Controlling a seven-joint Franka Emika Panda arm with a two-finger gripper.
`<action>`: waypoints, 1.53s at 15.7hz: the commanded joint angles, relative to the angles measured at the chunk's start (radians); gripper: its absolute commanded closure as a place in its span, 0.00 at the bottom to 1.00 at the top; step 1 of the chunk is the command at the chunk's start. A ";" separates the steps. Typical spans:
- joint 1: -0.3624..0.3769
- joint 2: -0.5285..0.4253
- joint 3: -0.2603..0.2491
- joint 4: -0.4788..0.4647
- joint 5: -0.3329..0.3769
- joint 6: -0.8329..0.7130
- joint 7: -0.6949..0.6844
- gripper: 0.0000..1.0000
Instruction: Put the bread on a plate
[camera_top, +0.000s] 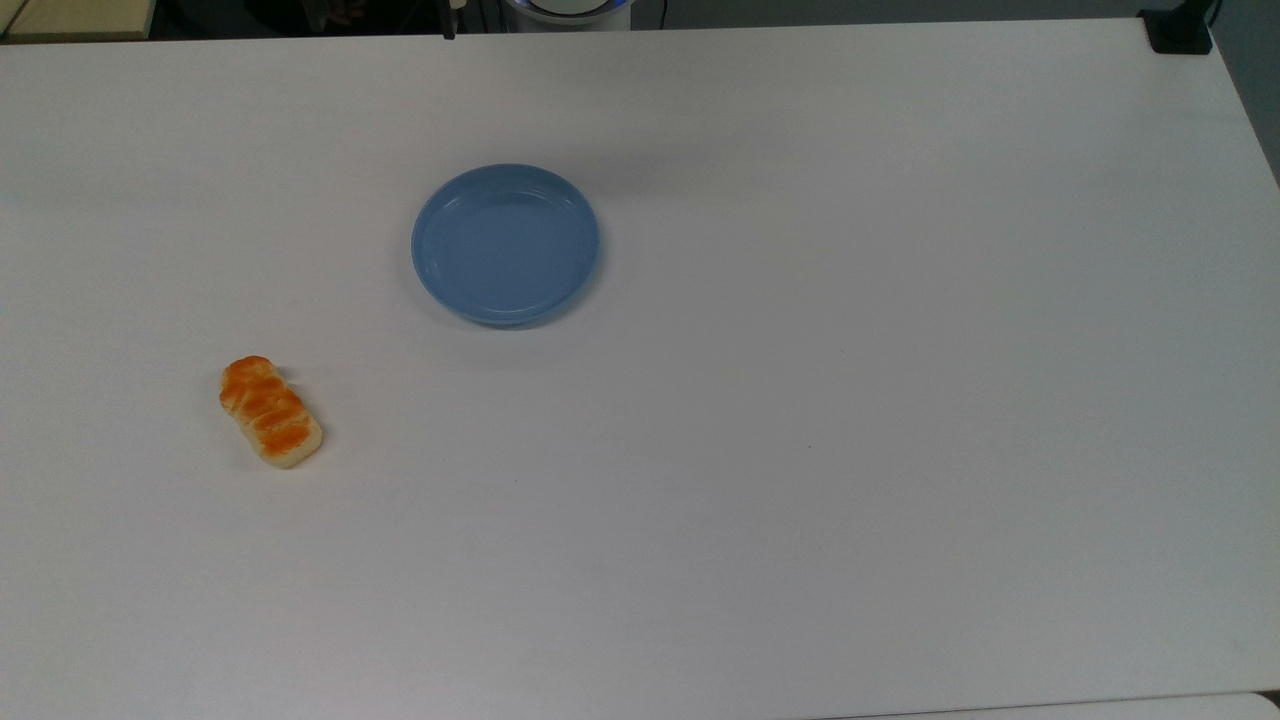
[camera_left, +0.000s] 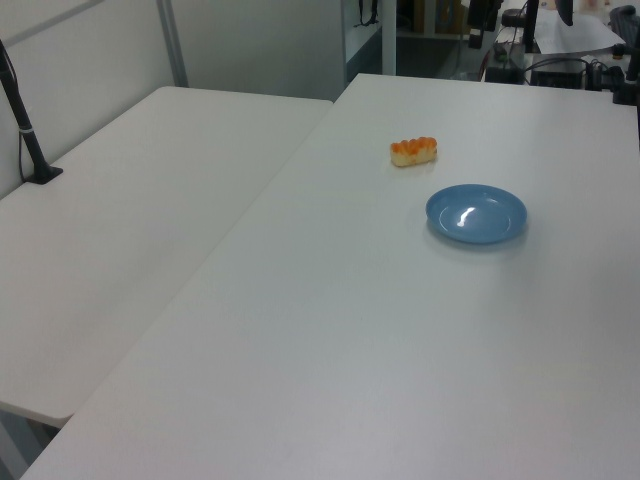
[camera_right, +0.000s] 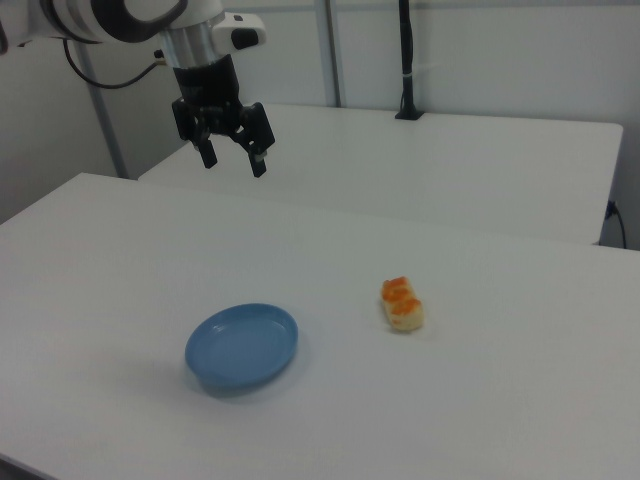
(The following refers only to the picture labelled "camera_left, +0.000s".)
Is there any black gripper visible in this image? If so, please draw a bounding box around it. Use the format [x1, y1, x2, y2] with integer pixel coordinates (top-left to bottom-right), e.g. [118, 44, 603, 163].
[468, 0, 501, 50]

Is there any orange glazed bread loaf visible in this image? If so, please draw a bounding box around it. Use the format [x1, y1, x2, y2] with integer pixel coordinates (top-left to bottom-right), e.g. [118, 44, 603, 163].
[389, 135, 440, 169]

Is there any blue round plate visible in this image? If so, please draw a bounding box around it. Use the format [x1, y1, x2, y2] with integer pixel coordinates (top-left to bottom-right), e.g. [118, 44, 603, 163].
[425, 183, 529, 246]

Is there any yellow box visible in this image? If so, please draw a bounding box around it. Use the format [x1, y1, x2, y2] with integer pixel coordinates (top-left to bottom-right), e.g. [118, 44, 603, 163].
[413, 0, 465, 35]

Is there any small black flat box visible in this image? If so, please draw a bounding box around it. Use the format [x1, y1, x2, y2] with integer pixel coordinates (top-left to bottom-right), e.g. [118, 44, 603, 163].
[485, 64, 524, 85]

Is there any black monitor stand pole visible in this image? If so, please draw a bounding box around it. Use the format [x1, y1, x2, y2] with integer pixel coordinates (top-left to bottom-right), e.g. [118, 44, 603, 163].
[521, 0, 541, 54]

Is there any black electronics box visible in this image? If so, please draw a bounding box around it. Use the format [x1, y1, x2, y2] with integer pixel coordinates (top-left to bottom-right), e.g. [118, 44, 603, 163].
[528, 57, 589, 90]

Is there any black curved object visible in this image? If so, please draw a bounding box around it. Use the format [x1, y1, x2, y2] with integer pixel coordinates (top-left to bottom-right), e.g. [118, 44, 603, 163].
[553, 0, 577, 27]

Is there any white desk board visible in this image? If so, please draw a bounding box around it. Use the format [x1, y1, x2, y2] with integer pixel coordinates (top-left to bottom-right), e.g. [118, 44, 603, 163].
[536, 8, 627, 55]

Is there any black clamp with short pole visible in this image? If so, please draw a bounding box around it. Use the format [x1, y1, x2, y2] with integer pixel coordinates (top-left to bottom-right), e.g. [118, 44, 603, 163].
[610, 42, 640, 107]

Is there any white side table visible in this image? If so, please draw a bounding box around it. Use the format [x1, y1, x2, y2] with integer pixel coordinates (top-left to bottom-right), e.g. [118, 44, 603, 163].
[0, 85, 335, 480]

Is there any white metal shelf frame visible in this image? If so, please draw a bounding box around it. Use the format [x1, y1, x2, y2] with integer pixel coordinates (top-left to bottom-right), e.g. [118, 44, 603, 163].
[342, 0, 399, 89]

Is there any black hanging strap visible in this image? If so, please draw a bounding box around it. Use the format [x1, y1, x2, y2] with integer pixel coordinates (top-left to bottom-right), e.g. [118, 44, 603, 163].
[354, 0, 380, 29]

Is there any grey partition post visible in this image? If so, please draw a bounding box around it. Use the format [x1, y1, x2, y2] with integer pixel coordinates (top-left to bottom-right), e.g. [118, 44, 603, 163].
[156, 0, 190, 89]

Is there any black camera pole with base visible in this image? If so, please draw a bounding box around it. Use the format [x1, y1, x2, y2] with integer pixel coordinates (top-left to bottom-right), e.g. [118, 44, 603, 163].
[0, 38, 65, 187]

